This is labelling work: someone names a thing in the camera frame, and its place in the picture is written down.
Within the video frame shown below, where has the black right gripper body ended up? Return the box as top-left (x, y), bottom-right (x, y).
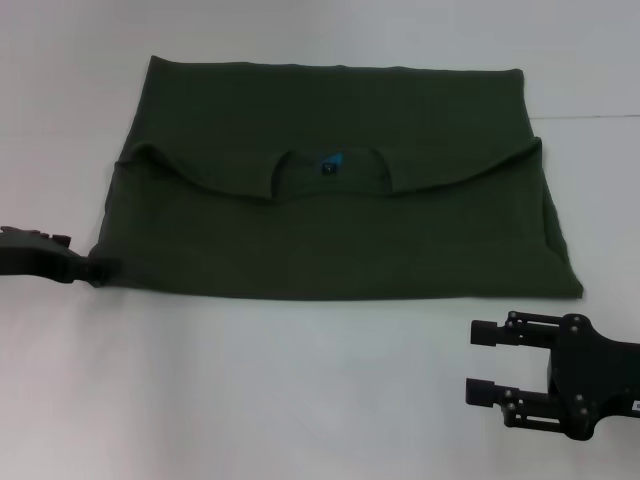
top-left (544, 312), bottom-right (640, 443)

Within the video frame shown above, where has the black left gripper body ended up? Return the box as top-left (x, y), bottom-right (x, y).
top-left (0, 225), bottom-right (85, 285)

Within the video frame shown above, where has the dark green printed t-shirt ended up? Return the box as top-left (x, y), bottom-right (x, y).
top-left (87, 53), bottom-right (586, 305)

